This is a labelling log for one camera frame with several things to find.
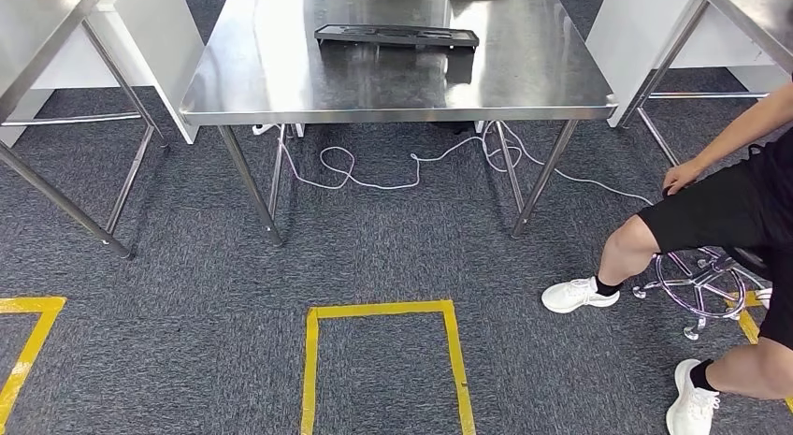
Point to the white power strip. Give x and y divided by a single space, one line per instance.
263 129

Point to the white partition panel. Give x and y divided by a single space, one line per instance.
167 60
626 35

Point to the chrome swivel stool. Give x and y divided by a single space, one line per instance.
692 332

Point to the stainless steel workbench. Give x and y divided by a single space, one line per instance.
279 66

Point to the black plastic plate bracket part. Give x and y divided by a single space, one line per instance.
396 35

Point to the person's hand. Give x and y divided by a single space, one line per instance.
681 175

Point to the person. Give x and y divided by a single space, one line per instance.
706 209

